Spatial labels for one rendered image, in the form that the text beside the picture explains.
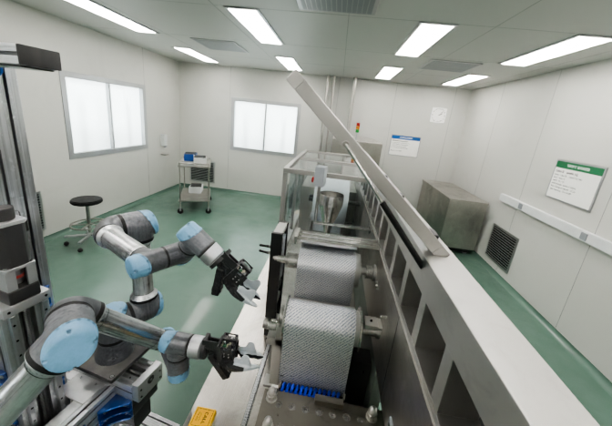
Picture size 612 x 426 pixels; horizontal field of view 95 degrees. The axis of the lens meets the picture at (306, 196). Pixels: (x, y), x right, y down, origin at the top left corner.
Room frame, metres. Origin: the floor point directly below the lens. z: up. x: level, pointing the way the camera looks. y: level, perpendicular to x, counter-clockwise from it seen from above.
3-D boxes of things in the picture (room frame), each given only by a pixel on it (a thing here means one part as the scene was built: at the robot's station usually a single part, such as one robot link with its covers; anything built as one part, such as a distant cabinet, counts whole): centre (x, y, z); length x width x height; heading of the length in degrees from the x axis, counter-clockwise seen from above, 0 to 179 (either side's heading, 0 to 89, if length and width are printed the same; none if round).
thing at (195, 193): (5.21, 2.14, 0.51); 0.91 x 0.58 x 1.02; 19
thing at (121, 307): (1.02, 0.78, 0.98); 0.13 x 0.12 x 0.14; 144
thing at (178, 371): (0.83, 0.41, 1.01); 0.11 x 0.08 x 0.11; 41
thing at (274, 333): (0.88, 0.06, 1.05); 0.06 x 0.05 x 0.31; 85
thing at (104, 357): (1.01, 0.79, 0.87); 0.15 x 0.15 x 0.10
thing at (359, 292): (1.88, -0.42, 1.02); 2.24 x 0.04 x 0.24; 175
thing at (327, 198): (1.55, -0.15, 1.50); 0.14 x 0.14 x 0.06
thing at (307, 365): (0.77, -0.09, 1.11); 0.23 x 0.01 x 0.18; 85
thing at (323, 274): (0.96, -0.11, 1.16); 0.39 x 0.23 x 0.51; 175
